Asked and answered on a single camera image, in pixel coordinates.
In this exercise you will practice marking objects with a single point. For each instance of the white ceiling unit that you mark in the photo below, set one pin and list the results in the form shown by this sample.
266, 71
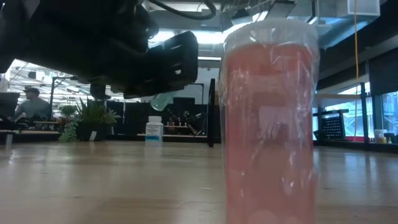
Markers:
367, 7

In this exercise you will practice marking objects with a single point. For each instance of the green artificial plant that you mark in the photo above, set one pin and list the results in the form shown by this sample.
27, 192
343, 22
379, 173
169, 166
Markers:
93, 113

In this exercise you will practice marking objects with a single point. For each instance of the black aluminium table frame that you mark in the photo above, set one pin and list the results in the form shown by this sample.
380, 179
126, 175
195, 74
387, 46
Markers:
342, 143

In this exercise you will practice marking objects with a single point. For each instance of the white bottle blue label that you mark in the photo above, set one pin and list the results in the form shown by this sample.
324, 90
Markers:
154, 130

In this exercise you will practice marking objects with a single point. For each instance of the wooden shelf board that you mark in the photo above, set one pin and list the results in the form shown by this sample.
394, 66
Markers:
339, 96

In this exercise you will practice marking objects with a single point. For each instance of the black background rig frame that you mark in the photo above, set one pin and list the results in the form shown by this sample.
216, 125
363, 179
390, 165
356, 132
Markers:
202, 90
52, 93

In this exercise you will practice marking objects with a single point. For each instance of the wooden background table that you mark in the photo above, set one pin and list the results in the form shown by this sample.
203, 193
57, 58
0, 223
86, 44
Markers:
174, 135

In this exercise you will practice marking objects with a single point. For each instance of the black perforated metal panel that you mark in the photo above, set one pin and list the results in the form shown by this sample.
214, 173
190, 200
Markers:
333, 126

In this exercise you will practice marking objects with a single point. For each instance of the small white container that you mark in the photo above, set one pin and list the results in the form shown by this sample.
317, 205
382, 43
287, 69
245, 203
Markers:
380, 137

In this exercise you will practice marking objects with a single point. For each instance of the small white rack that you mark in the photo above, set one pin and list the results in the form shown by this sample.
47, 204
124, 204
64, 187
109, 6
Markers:
175, 125

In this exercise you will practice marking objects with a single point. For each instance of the white plant pot label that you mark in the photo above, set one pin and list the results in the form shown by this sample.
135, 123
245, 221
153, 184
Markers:
93, 135

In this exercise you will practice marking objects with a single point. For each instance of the black plant pot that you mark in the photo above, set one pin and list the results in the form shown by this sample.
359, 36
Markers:
84, 132

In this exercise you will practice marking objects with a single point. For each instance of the black shelf side frame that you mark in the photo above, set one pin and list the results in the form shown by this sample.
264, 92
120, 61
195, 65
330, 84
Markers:
366, 118
212, 124

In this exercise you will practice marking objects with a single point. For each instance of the bright ceiling light panel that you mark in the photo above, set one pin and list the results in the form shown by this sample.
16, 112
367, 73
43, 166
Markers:
211, 37

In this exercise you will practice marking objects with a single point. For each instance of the green pill vial white cap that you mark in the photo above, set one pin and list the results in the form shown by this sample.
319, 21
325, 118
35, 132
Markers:
160, 102

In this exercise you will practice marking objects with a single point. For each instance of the grey ceiling box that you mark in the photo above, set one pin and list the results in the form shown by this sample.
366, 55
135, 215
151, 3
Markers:
214, 23

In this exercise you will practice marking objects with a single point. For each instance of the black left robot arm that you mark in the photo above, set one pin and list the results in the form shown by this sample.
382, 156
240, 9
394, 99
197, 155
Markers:
62, 31

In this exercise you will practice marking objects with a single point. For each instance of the black room divider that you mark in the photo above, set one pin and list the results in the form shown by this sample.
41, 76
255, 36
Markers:
133, 116

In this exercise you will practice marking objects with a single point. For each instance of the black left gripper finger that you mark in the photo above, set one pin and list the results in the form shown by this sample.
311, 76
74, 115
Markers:
155, 91

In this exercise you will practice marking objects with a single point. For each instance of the pink pill vial white cap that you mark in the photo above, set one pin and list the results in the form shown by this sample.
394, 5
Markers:
270, 124

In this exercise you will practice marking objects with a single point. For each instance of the grey ceiling conduit pipe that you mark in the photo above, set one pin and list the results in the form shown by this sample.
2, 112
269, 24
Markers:
210, 58

